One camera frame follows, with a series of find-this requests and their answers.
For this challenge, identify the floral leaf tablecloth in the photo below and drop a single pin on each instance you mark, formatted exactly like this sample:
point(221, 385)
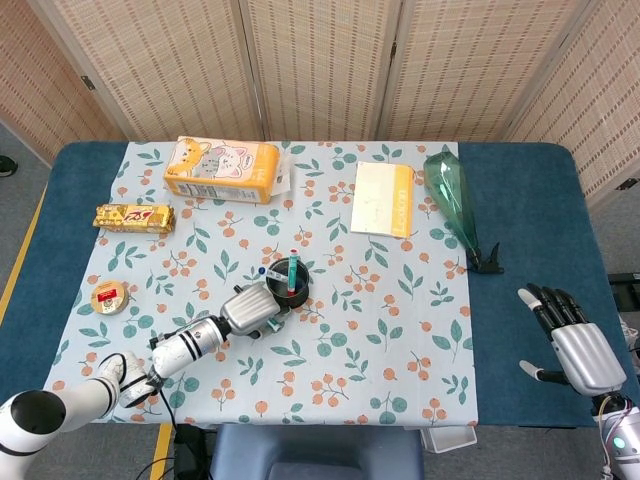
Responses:
point(350, 350)

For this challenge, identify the green spray bottle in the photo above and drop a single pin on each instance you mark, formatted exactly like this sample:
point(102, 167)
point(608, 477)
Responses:
point(450, 195)

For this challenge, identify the dark shoe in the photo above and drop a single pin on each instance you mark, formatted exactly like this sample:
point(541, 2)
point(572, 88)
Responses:
point(6, 166)

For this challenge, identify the dark blue padded seat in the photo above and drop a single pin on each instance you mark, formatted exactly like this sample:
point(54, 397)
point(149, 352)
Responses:
point(320, 450)

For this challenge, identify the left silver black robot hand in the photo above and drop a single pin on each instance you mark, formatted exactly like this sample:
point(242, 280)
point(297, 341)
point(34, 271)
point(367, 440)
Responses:
point(247, 312)

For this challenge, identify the round gold tin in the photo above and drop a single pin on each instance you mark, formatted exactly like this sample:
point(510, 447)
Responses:
point(110, 297)

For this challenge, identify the red cap marker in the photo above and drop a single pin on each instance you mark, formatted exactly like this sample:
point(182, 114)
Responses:
point(293, 270)

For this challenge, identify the white yellow notebook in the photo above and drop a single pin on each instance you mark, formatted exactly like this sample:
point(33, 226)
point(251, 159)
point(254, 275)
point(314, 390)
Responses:
point(380, 200)

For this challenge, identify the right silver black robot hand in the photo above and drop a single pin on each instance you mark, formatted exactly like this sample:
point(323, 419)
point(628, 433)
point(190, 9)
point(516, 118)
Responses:
point(587, 357)

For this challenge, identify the yellow cat tissue pack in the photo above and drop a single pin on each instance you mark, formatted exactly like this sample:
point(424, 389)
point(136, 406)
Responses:
point(220, 170)

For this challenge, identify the gold biscuit pack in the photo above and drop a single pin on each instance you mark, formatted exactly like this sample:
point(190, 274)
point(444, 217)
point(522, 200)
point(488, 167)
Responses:
point(135, 219)

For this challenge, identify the blue table cover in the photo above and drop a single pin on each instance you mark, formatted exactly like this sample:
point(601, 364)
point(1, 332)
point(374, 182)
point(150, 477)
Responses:
point(525, 210)

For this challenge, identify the woven folding screen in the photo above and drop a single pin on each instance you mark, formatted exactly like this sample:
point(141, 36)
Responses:
point(320, 65)

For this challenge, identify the black pen cup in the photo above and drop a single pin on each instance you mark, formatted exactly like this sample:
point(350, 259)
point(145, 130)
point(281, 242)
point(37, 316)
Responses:
point(300, 299)

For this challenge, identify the black equipment frame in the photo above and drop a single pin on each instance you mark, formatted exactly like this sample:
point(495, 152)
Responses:
point(627, 285)

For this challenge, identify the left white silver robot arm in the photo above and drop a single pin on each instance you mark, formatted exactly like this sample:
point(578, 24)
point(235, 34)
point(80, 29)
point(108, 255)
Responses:
point(185, 345)

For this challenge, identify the white plastic box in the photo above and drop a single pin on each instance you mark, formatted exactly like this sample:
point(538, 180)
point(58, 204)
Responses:
point(450, 440)

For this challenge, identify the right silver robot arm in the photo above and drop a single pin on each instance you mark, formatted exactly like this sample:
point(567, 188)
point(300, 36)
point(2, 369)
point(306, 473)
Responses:
point(620, 440)

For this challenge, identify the blue capped pen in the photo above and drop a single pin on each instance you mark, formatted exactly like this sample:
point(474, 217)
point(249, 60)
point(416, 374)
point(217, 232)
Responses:
point(272, 275)

